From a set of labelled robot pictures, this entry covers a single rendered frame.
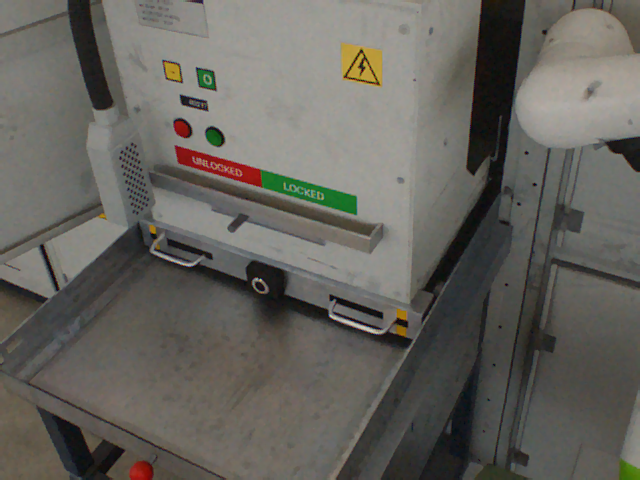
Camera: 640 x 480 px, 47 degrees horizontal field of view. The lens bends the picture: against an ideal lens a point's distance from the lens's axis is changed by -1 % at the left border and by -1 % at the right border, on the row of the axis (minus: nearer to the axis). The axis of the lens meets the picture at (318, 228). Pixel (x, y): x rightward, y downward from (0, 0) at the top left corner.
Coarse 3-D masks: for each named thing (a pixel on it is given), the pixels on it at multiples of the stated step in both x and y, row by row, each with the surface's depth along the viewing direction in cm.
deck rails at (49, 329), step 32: (480, 224) 127; (96, 256) 125; (128, 256) 133; (64, 288) 120; (96, 288) 127; (448, 288) 117; (32, 320) 115; (64, 320) 122; (0, 352) 111; (32, 352) 117; (416, 352) 110; (384, 384) 109; (384, 416) 103; (352, 448) 94
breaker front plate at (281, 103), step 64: (128, 0) 103; (256, 0) 93; (320, 0) 88; (128, 64) 111; (192, 64) 105; (256, 64) 99; (320, 64) 94; (384, 64) 89; (192, 128) 112; (256, 128) 106; (320, 128) 100; (384, 128) 95; (256, 192) 114; (384, 192) 101; (320, 256) 115; (384, 256) 108
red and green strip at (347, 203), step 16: (192, 160) 117; (208, 160) 115; (224, 160) 113; (224, 176) 115; (240, 176) 113; (256, 176) 111; (272, 176) 110; (288, 192) 110; (304, 192) 108; (320, 192) 107; (336, 192) 105; (336, 208) 107; (352, 208) 106
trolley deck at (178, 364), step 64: (448, 256) 131; (128, 320) 123; (192, 320) 122; (256, 320) 122; (320, 320) 121; (448, 320) 119; (64, 384) 113; (128, 384) 112; (192, 384) 112; (256, 384) 111; (320, 384) 111; (128, 448) 109; (192, 448) 103; (256, 448) 102; (320, 448) 102; (384, 448) 101
